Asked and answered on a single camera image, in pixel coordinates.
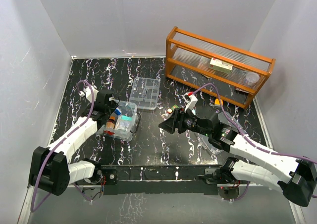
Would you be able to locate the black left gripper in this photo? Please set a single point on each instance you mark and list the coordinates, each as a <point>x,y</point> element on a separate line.
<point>113,107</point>

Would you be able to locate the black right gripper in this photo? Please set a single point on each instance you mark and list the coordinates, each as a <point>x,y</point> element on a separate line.
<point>169,125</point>

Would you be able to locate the brown syrup bottle orange cap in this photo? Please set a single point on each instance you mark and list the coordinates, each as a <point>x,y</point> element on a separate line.
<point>110,124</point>

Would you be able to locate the teal topped packet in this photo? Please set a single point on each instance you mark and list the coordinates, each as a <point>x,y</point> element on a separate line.
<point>123,123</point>

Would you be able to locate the blue white bandage roll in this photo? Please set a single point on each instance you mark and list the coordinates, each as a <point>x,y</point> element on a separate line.
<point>117,112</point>

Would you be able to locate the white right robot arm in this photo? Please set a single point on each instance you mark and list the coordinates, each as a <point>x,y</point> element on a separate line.
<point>294,176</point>

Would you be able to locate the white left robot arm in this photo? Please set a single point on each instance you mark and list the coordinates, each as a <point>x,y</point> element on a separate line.
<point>58,173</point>

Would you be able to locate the clear medicine kit box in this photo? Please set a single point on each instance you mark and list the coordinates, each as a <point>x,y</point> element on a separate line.
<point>128,109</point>

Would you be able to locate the clear kit box lid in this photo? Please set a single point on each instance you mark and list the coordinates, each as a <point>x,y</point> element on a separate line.
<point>207,146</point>

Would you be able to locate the cream medicine box on shelf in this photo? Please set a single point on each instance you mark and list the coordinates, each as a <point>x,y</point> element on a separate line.
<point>220,65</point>

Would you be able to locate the green wind oil box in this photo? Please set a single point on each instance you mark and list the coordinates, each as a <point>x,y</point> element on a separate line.
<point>174,107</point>

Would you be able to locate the clear compartment organizer tray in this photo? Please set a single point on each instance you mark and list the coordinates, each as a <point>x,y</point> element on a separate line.
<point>144,93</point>

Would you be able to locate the orange yellow tape roll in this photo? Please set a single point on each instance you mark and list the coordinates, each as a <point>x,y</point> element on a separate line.
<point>218,102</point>

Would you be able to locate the orange wooden shelf rack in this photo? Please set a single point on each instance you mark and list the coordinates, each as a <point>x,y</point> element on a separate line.
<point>194,60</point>

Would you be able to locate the clear plastic cup on shelf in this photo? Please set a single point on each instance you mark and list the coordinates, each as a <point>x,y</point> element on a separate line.
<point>251,79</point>

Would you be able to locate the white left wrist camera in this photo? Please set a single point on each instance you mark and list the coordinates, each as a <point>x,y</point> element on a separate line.
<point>90,96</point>

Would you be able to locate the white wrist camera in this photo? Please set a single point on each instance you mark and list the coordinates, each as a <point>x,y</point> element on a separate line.
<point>90,96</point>
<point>190,101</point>

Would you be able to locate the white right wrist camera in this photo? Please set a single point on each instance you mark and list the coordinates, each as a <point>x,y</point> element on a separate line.
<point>190,101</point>

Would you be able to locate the black front mounting rail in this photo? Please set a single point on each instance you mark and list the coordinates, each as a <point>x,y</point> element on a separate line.
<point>170,179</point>

